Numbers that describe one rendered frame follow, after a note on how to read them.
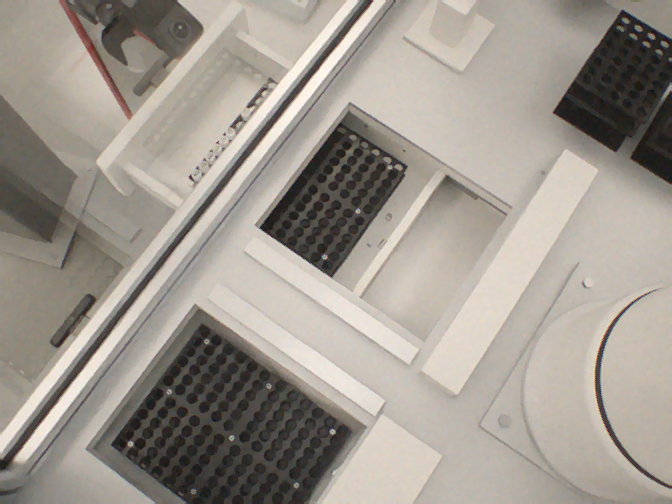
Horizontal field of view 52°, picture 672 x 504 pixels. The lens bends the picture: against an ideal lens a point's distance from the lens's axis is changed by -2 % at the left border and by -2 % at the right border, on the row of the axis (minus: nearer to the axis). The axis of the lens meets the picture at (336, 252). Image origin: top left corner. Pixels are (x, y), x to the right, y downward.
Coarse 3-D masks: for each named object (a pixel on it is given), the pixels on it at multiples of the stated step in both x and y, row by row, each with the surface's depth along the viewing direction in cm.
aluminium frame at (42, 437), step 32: (384, 0) 86; (352, 32) 85; (320, 64) 84; (320, 96) 86; (288, 128) 82; (256, 160) 80; (224, 192) 79; (192, 224) 78; (224, 224) 82; (192, 256) 79; (160, 288) 76; (128, 320) 75; (96, 352) 74; (64, 384) 73; (96, 384) 76; (64, 416) 73; (32, 448) 71; (0, 480) 68
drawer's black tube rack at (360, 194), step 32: (320, 160) 90; (352, 160) 93; (288, 192) 89; (320, 192) 89; (352, 192) 89; (384, 192) 90; (288, 224) 91; (320, 224) 91; (352, 224) 88; (320, 256) 87
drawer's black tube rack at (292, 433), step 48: (192, 384) 83; (240, 384) 86; (144, 432) 84; (192, 432) 81; (240, 432) 81; (288, 432) 81; (336, 432) 82; (192, 480) 83; (240, 480) 80; (288, 480) 80
